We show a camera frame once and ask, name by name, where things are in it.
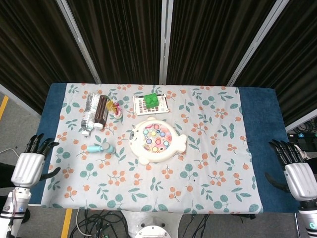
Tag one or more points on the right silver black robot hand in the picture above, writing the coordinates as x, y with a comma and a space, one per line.
301, 177

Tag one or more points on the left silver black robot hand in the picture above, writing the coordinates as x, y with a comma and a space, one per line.
27, 168

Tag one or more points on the teal handheld toy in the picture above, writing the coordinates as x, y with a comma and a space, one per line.
99, 148

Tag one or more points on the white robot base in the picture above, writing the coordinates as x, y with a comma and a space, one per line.
153, 225

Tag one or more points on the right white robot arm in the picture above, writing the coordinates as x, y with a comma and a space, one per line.
309, 218

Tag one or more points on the white fish toy board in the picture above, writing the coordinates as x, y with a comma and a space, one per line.
158, 141

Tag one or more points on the black power strip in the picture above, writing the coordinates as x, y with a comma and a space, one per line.
301, 135

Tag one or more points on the yellow floor tape strip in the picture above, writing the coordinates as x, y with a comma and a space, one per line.
3, 106
67, 223

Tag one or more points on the blue table cover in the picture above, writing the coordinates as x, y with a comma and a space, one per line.
260, 116

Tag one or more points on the clear plastic water bottle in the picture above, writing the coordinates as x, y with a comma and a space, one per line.
88, 111

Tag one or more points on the brown liquid bottle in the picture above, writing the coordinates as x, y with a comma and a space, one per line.
101, 111

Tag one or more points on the yellow pink feather shuttlecock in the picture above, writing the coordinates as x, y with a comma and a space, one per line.
116, 112

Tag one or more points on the white calculator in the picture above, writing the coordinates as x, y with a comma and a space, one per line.
138, 107

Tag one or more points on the floral printed tablecloth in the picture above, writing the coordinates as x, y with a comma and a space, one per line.
153, 188

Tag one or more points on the green building block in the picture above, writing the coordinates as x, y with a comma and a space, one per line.
151, 101

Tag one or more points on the silver partition post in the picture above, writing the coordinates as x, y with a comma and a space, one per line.
260, 42
165, 37
76, 37

